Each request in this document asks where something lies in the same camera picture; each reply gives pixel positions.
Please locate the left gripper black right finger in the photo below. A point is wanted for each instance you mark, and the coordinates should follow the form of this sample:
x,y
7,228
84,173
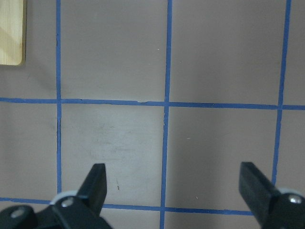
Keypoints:
x,y
272,207

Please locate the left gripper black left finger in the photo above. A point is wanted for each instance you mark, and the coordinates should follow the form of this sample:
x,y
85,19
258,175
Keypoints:
x,y
68,211

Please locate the light wooden board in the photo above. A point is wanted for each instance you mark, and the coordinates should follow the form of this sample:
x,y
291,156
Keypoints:
x,y
13,16

